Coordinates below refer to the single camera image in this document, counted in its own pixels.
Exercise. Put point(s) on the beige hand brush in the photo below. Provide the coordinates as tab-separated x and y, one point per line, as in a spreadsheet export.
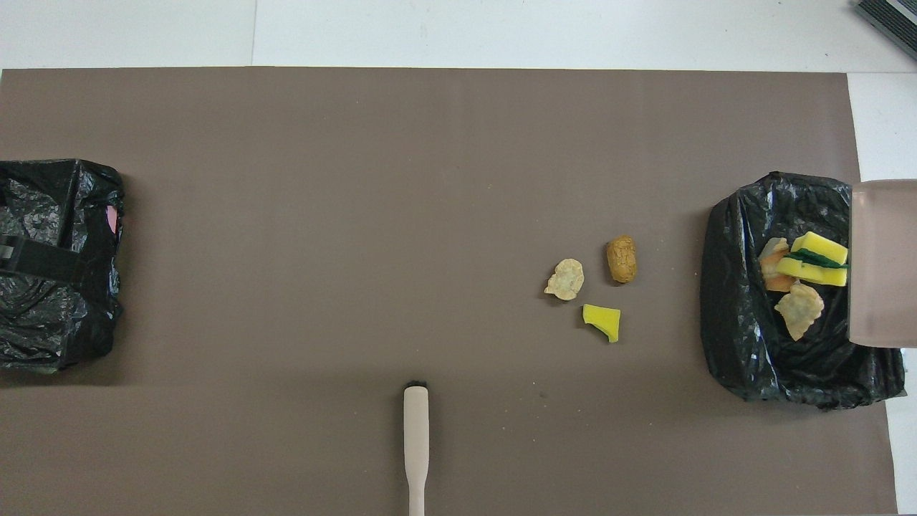
415	437

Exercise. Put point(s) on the beige orange layered bread piece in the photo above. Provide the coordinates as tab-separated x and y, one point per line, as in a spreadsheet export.
772	268

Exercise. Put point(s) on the beige plastic dustpan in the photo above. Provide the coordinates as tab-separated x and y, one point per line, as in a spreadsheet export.
885	272

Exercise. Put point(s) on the black bag bin pink spot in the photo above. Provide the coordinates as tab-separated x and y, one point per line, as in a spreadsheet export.
57	330

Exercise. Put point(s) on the black bag lined bin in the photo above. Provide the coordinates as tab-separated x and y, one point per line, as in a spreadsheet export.
745	344

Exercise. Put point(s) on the brown table mat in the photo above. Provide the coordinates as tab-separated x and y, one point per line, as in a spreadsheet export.
358	215

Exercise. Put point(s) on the round beige bread piece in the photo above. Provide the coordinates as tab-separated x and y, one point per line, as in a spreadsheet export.
564	279

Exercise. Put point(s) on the small yellow sponge piece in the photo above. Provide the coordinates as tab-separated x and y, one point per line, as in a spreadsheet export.
602	321

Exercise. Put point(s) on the brown croquette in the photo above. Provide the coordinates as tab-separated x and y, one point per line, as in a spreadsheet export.
621	259

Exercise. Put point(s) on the dark grey ribbed panel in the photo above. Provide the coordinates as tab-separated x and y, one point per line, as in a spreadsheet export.
888	21

